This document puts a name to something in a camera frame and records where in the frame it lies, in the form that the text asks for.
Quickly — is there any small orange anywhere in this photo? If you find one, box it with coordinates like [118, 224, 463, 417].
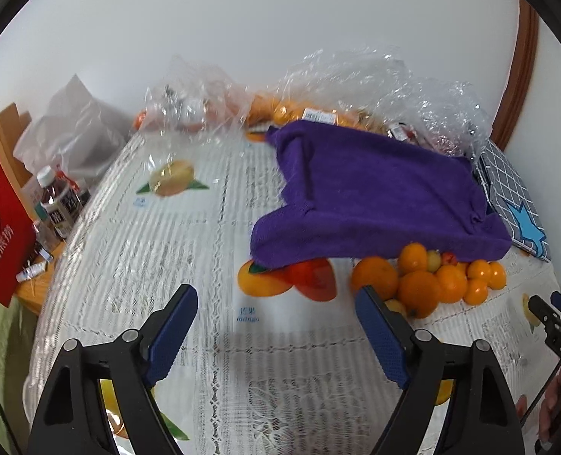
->
[467, 260, 491, 282]
[462, 278, 488, 306]

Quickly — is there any small red fruit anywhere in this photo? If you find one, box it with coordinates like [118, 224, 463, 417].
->
[441, 252, 458, 266]

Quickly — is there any large orange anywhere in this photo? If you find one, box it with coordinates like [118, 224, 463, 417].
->
[396, 270, 441, 319]

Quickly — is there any green brown longan fruit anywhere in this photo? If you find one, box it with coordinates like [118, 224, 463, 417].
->
[384, 299, 407, 317]

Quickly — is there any small orange kumquat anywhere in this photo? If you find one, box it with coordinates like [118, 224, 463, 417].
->
[396, 242, 428, 275]

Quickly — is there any small green fruit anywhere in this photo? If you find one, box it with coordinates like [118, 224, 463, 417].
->
[426, 249, 442, 273]

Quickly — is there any person's right hand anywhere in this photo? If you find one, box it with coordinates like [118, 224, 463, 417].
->
[516, 368, 561, 454]

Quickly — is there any grey checked star cloth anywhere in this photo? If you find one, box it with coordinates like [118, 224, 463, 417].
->
[475, 140, 551, 262]

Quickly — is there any wooden side table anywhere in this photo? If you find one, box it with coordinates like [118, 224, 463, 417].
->
[14, 242, 66, 315]

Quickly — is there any small white tube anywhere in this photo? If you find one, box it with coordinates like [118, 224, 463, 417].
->
[16, 261, 48, 282]

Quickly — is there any dark drink bottle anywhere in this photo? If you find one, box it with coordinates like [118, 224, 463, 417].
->
[37, 165, 82, 240]

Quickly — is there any white fruit print tablecloth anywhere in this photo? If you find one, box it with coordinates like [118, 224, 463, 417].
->
[25, 130, 558, 454]

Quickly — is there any purple towel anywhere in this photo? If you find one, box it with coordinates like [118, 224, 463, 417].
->
[251, 120, 512, 269]

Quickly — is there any white plastic bag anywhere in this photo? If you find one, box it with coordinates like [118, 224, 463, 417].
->
[13, 76, 132, 187]

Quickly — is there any clear plastic bag pile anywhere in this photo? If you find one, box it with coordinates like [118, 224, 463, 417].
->
[246, 48, 491, 160]

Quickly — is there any black cable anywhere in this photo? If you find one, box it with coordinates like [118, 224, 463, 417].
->
[519, 311, 561, 430]

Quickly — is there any brown wooden door frame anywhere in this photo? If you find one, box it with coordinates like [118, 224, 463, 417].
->
[491, 0, 539, 150]

